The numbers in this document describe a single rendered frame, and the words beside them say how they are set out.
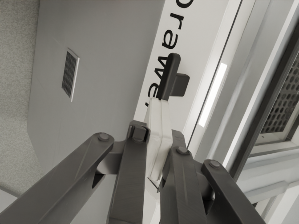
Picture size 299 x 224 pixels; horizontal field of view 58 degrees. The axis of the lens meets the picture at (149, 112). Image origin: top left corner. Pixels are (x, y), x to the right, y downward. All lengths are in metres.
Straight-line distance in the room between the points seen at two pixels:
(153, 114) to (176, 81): 0.14
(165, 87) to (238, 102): 0.08
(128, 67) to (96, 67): 0.13
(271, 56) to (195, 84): 0.09
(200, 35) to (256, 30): 0.06
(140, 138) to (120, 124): 0.35
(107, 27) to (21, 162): 1.00
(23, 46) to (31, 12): 0.13
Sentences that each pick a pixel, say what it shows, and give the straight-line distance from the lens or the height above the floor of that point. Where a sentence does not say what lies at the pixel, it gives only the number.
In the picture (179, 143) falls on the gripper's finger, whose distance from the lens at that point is 0.17.
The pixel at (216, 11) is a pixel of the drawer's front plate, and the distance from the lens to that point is 0.32.
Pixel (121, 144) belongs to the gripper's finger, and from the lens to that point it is 0.15.
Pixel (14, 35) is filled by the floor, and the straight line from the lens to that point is 1.18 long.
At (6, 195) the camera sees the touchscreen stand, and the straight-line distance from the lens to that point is 1.51.
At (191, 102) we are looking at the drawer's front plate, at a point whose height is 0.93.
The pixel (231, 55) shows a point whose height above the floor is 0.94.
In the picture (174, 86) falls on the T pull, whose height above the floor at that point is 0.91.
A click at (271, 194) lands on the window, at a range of 0.32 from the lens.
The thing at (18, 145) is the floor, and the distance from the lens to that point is 1.38.
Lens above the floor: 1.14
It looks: 46 degrees down
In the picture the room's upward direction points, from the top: 130 degrees clockwise
